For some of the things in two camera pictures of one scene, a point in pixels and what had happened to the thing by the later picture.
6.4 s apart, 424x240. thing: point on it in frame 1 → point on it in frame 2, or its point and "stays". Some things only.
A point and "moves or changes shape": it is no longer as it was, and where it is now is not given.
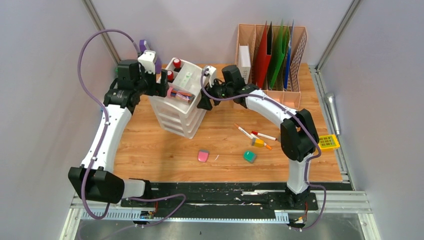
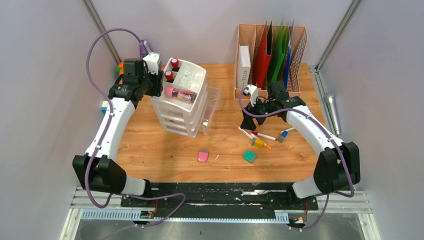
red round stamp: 177,63 stays
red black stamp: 170,76 stays
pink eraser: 203,155 stays
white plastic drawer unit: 179,113 moves or changes shape
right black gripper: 205,102 → 248,123
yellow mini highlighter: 257,142 stays
